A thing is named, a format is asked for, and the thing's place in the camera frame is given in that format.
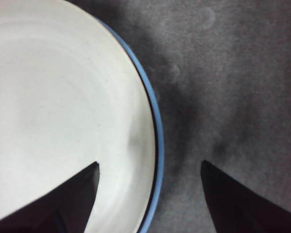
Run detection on blue round plate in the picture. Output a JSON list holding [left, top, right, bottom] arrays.
[[97, 18, 165, 233]]

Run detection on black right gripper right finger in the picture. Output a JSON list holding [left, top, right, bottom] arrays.
[[200, 159, 291, 233]]

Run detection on white round plate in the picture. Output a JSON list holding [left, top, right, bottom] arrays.
[[0, 0, 159, 233]]

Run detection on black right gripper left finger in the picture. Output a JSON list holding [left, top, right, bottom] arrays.
[[0, 161, 100, 233]]

